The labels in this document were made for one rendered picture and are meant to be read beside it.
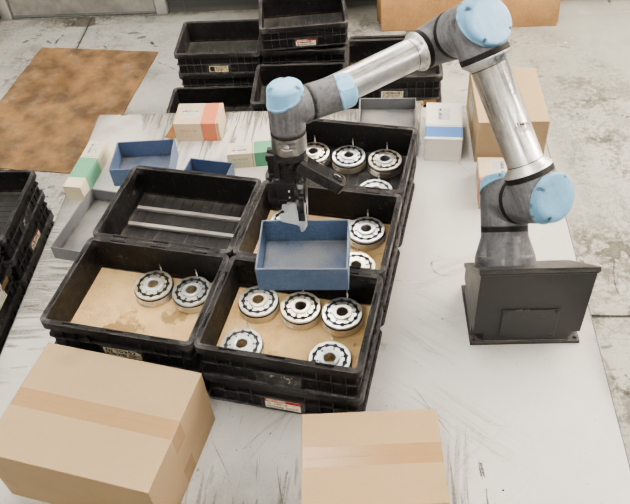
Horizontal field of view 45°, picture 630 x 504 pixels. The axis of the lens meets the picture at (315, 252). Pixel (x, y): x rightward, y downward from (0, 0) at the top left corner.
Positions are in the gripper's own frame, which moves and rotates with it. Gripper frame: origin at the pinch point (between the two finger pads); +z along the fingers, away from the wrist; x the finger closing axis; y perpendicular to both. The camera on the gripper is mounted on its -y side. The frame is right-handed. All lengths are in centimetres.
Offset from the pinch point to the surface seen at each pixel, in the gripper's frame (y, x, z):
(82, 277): 61, -7, 23
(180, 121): 54, -90, 24
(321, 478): -5, 45, 32
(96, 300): 58, -5, 29
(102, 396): 45, 30, 26
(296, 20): 26, -208, 37
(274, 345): 8.9, 8.7, 30.7
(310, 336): 0.2, 5.7, 30.4
